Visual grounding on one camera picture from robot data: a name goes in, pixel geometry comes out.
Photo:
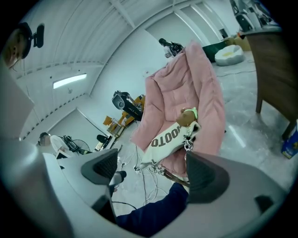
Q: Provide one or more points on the gold frame side table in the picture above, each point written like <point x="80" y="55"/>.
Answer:
<point x="115" y="126"/>

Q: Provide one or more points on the person's dark-clothed body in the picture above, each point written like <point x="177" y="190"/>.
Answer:
<point x="151" y="209"/>

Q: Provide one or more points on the pink jacket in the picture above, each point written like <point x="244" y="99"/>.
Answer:
<point x="186" y="88"/>

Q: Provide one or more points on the brown teddy bear charm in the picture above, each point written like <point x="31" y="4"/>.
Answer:
<point x="185" y="117"/>

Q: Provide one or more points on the long ceiling light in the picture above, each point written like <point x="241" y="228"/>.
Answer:
<point x="69" y="81"/>

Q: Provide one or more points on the white and yellow beanbag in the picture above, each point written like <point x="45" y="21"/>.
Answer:
<point x="229" y="55"/>

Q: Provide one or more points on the dark green beanbag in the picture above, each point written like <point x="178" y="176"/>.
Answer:
<point x="210" y="52"/>

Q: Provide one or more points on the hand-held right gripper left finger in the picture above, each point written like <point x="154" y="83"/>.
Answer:
<point x="93" y="172"/>

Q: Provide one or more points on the black head-mounted camera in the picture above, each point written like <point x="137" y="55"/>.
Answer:
<point x="38" y="35"/>

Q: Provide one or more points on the blue and white paper bag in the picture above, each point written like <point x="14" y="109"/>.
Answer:
<point x="289" y="144"/>

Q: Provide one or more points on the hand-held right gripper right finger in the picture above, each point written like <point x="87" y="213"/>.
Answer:
<point x="228" y="197"/>

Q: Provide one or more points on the wooden cabinet with dark top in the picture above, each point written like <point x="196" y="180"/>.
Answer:
<point x="274" y="69"/>

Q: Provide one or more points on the person's head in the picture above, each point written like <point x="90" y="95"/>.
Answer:
<point x="15" y="51"/>

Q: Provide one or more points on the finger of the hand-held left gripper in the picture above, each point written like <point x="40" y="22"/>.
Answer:
<point x="116" y="179"/>

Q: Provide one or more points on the black standing fan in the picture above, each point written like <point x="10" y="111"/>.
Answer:
<point x="80" y="145"/>

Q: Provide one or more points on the orange couch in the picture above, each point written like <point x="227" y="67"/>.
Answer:
<point x="107" y="120"/>

